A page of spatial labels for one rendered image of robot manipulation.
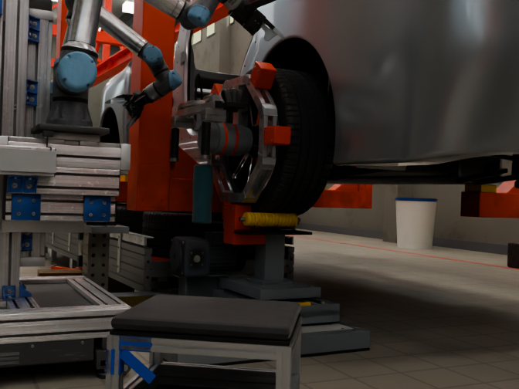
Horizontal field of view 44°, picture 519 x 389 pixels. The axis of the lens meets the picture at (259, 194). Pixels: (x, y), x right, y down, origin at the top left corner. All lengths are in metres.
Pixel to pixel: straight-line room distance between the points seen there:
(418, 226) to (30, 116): 6.42
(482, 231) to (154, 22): 6.10
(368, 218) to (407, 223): 2.10
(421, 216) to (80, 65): 6.60
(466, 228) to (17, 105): 7.01
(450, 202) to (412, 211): 0.79
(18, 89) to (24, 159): 0.40
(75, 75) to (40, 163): 0.29
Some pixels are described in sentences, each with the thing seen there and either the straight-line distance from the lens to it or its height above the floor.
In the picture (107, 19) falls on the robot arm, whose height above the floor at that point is 1.30.
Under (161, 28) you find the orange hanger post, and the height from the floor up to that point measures 1.38.
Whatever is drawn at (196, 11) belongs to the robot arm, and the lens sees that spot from 2.28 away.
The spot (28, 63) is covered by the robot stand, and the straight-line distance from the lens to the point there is 2.48.
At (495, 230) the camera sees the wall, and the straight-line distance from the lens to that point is 8.34.
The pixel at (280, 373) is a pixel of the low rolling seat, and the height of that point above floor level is 0.24.
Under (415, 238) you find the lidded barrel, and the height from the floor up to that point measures 0.14.
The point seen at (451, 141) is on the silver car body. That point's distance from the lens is 2.18.
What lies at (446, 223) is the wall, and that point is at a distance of 8.96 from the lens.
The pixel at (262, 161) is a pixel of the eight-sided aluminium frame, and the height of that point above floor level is 0.75.
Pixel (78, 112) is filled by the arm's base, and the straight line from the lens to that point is 2.23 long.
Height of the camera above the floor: 0.62
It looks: level
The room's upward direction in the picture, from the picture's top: 2 degrees clockwise
